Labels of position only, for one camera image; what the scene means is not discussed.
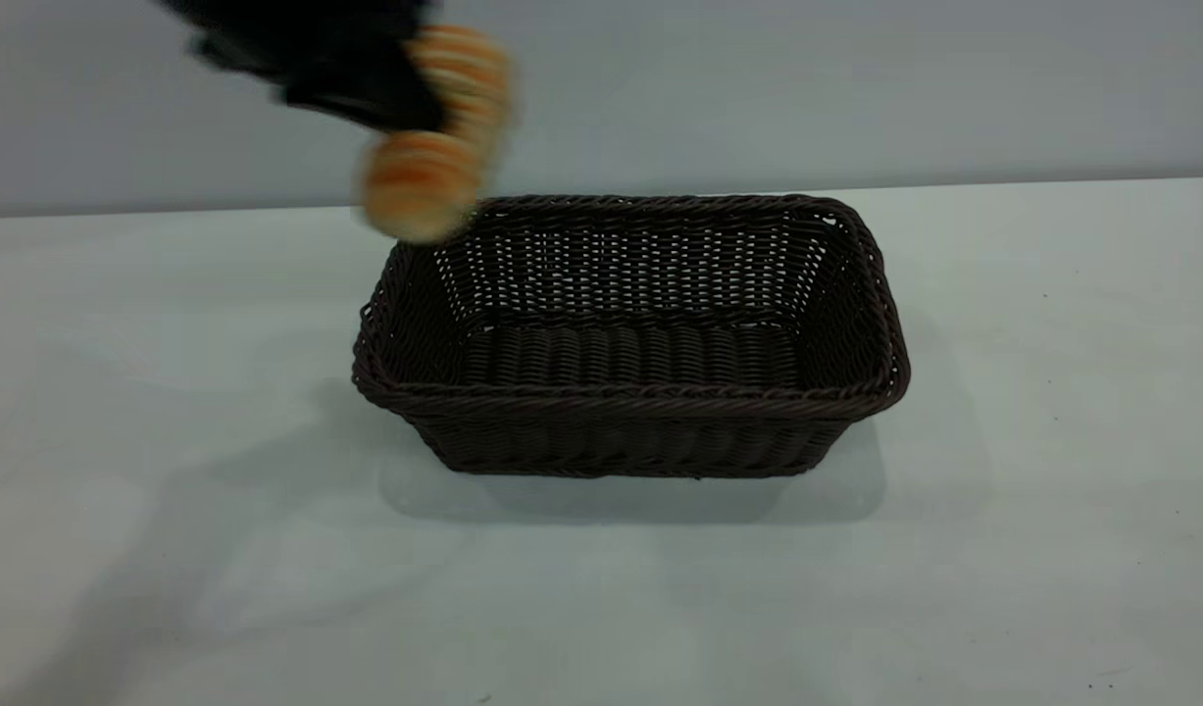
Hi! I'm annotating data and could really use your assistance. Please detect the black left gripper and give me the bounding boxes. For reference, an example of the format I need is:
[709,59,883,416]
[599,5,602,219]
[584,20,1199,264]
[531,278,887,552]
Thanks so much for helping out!
[158,0,447,134]

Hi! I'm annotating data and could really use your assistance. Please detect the orange ridged bread roll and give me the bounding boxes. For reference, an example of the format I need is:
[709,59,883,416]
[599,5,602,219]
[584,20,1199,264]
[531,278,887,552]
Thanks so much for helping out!
[354,24,515,245]

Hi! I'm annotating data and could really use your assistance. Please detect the dark brown woven basket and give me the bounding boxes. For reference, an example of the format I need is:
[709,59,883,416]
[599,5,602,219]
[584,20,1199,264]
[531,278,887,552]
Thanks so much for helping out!
[351,193,912,480]

